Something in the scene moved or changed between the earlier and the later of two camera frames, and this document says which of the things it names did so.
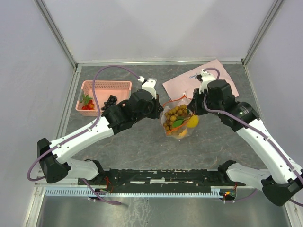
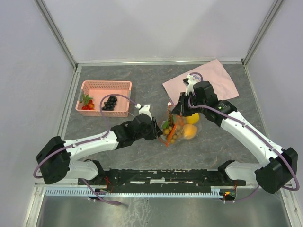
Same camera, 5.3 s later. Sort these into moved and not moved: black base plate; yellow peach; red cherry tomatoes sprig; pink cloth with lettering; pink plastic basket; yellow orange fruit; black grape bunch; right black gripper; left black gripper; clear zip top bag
Moved: left black gripper; right black gripper; yellow orange fruit; yellow peach; clear zip top bag
Not moved: red cherry tomatoes sprig; pink plastic basket; black grape bunch; pink cloth with lettering; black base plate
